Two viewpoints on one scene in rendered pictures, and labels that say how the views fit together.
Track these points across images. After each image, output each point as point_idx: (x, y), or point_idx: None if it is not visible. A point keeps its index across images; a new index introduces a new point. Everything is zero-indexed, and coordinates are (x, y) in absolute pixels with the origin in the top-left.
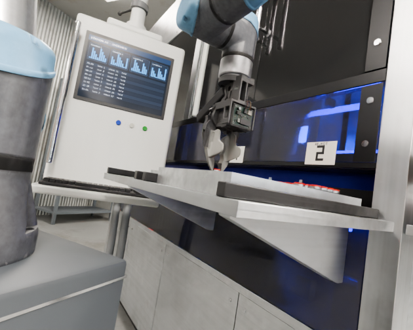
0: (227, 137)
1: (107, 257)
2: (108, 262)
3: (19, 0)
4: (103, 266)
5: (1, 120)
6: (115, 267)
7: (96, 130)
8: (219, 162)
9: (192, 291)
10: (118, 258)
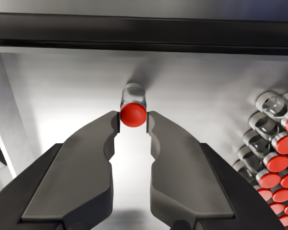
0: (165, 220)
1: None
2: None
3: None
4: None
5: None
6: (0, 169)
7: None
8: (150, 122)
9: None
10: (0, 165)
